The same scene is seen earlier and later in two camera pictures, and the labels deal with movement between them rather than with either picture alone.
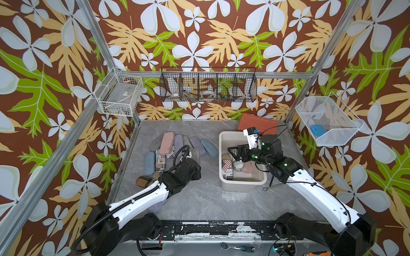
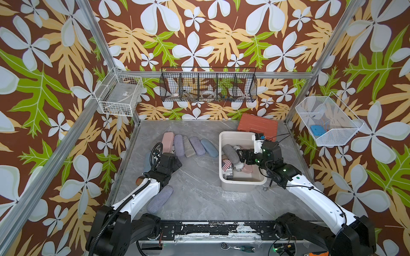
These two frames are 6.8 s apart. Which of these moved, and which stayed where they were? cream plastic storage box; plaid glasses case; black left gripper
Moved: black left gripper
Stayed: cream plastic storage box; plaid glasses case
